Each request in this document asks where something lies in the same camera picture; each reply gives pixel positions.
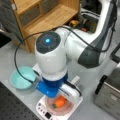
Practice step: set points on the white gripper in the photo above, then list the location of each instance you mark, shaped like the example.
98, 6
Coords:
71, 94

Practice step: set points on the orange toy carrot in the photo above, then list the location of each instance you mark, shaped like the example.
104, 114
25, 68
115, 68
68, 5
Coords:
59, 102

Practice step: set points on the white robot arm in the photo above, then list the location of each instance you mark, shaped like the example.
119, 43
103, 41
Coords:
53, 48

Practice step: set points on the pink frying pan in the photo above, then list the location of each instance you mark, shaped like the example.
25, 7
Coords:
68, 105

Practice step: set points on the white induction cooker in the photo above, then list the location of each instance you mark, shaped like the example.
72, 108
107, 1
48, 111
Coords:
47, 114

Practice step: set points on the stainless toaster oven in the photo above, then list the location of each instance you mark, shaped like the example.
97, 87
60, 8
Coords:
107, 93

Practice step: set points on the teal bowl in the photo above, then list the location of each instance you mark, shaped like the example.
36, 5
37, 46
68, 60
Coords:
23, 78

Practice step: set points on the yellow toy vegetable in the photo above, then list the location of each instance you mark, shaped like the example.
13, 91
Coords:
73, 23

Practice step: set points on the wooden shelf cabinet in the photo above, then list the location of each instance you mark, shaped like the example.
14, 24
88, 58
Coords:
41, 15

